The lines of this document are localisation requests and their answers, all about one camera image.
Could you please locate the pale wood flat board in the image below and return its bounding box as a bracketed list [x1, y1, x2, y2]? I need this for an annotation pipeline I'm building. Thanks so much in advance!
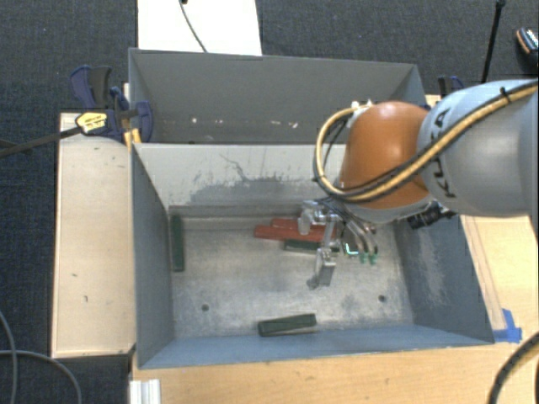
[51, 112, 137, 359]

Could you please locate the grey metal bin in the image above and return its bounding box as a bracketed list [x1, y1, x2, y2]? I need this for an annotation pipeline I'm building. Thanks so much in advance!
[127, 47, 496, 370]

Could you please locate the dark green flat block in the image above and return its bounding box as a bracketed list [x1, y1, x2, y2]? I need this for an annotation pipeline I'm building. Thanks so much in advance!
[282, 239, 341, 253]
[169, 214, 186, 274]
[257, 312, 318, 338]

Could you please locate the red-brown flat block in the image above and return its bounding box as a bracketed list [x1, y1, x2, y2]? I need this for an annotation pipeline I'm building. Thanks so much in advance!
[253, 224, 326, 244]
[270, 217, 338, 240]

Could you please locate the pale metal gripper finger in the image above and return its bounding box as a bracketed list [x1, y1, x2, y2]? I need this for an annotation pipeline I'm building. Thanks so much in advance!
[307, 247, 338, 290]
[297, 210, 317, 236]

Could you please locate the black cylinder on white bracket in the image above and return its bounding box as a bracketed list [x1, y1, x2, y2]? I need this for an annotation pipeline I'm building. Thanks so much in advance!
[407, 202, 457, 231]

